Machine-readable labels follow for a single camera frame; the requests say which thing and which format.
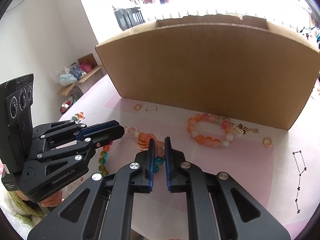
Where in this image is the orange pink bead bracelet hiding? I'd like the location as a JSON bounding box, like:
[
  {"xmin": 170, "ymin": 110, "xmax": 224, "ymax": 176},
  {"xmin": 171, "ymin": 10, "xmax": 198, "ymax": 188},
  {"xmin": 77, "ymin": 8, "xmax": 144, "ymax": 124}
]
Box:
[{"xmin": 186, "ymin": 113, "xmax": 234, "ymax": 149}]

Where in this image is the multicolour glass bead bracelet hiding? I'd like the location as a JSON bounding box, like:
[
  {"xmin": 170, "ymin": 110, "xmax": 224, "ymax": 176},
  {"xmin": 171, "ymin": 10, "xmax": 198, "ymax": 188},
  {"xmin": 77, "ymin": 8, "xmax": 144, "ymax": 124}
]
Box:
[{"xmin": 98, "ymin": 126, "xmax": 166, "ymax": 177}]

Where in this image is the left hand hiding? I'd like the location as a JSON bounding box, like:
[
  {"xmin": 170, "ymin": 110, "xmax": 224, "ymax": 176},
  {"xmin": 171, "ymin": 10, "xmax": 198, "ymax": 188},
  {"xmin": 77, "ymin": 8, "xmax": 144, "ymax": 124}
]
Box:
[{"xmin": 16, "ymin": 191, "xmax": 62, "ymax": 207}]

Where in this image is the open cardboard box with clothes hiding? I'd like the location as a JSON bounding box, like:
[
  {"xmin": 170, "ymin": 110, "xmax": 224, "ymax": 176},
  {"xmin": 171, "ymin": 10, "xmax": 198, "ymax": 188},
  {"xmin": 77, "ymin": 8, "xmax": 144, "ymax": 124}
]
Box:
[{"xmin": 57, "ymin": 54, "xmax": 104, "ymax": 99}]

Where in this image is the small gold hair clip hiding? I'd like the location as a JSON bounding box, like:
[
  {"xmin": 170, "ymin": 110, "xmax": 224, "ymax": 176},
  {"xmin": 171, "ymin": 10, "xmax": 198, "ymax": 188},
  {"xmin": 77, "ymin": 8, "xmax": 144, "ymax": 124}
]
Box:
[{"xmin": 145, "ymin": 107, "xmax": 157, "ymax": 113}]

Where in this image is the large brown cardboard box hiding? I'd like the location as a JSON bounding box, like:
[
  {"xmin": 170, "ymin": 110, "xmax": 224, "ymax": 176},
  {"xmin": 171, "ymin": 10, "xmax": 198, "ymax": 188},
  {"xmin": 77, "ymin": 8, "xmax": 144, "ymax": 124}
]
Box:
[{"xmin": 95, "ymin": 15, "xmax": 319, "ymax": 130}]

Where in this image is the black camera unit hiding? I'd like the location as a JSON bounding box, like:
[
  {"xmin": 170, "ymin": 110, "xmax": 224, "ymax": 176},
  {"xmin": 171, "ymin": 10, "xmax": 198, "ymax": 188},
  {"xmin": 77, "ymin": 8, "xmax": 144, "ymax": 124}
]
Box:
[{"xmin": 1, "ymin": 74, "xmax": 34, "ymax": 173}]

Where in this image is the gold chain charm bracelet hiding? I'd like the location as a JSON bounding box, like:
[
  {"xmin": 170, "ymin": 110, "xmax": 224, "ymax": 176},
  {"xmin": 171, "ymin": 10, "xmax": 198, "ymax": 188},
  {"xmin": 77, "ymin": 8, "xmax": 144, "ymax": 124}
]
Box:
[{"xmin": 224, "ymin": 116, "xmax": 260, "ymax": 137}]

